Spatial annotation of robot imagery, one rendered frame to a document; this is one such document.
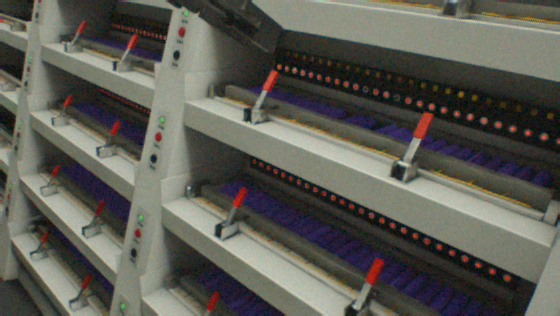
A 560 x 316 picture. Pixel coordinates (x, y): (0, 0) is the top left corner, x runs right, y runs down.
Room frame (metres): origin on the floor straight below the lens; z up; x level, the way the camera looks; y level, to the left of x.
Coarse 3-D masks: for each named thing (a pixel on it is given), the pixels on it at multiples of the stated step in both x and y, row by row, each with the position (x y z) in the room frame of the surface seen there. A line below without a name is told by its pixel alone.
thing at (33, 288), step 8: (24, 272) 1.20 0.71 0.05; (24, 280) 1.19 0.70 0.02; (32, 280) 1.16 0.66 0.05; (32, 288) 1.15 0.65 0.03; (40, 288) 1.13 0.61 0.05; (32, 296) 1.15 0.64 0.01; (40, 296) 1.11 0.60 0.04; (40, 304) 1.11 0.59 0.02; (48, 304) 1.08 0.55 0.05; (48, 312) 1.07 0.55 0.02; (56, 312) 1.05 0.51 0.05
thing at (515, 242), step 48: (192, 96) 0.77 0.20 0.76; (336, 96) 0.79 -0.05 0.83; (240, 144) 0.68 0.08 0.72; (288, 144) 0.61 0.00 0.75; (528, 144) 0.59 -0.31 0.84; (336, 192) 0.56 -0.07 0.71; (384, 192) 0.51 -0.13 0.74; (432, 192) 0.49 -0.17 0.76; (480, 240) 0.44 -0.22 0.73; (528, 240) 0.41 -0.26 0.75
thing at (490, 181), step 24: (240, 96) 0.78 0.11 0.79; (288, 120) 0.68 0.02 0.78; (312, 120) 0.68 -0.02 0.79; (336, 120) 0.66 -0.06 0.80; (360, 144) 0.62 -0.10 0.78; (384, 144) 0.60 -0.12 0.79; (408, 144) 0.58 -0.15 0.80; (432, 168) 0.55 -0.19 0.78; (456, 168) 0.53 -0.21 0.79; (480, 168) 0.52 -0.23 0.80; (504, 192) 0.50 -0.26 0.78; (528, 192) 0.48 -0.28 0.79; (552, 192) 0.47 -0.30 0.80
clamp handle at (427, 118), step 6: (426, 114) 0.54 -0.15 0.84; (432, 114) 0.53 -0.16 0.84; (420, 120) 0.54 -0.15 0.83; (426, 120) 0.53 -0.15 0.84; (432, 120) 0.54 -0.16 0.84; (420, 126) 0.53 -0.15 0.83; (426, 126) 0.53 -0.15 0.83; (420, 132) 0.53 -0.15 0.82; (414, 138) 0.53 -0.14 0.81; (420, 138) 0.53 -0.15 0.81; (414, 144) 0.53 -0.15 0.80; (408, 150) 0.53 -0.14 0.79; (414, 150) 0.52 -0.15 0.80; (408, 156) 0.52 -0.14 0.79; (402, 162) 0.52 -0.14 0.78; (408, 162) 0.52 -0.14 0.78
